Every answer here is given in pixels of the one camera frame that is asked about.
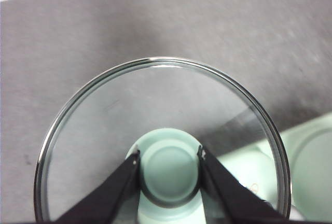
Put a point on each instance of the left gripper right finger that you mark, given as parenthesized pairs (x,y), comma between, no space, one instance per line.
(228,200)

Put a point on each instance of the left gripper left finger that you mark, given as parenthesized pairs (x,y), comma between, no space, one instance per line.
(111,200)

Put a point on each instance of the glass pot lid green knob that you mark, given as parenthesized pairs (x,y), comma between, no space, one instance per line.
(168,167)

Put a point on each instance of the mint green breakfast machine base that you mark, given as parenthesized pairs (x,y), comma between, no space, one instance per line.
(321,119)

